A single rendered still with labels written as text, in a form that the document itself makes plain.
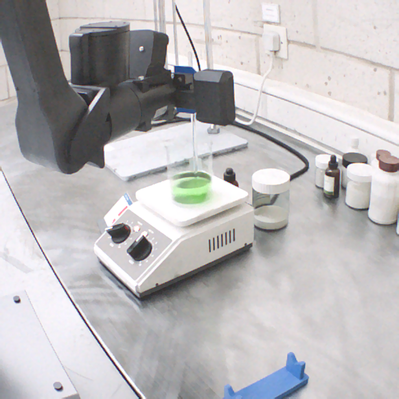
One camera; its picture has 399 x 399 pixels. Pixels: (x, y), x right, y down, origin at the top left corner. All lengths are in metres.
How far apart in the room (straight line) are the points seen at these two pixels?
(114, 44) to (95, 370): 0.36
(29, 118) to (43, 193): 0.57
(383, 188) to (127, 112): 0.46
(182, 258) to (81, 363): 0.21
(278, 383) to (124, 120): 0.31
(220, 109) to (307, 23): 0.64
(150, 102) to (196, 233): 0.21
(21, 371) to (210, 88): 0.35
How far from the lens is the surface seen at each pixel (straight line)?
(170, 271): 0.67
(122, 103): 0.50
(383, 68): 1.01
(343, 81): 1.08
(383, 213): 0.83
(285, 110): 1.18
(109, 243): 0.72
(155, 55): 0.54
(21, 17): 0.40
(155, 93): 0.54
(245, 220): 0.72
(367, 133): 1.00
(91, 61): 0.47
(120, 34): 0.47
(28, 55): 0.41
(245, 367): 0.56
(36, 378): 0.43
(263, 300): 0.65
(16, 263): 0.79
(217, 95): 0.53
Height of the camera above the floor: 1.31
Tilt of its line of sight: 27 degrees down
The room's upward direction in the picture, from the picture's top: 3 degrees counter-clockwise
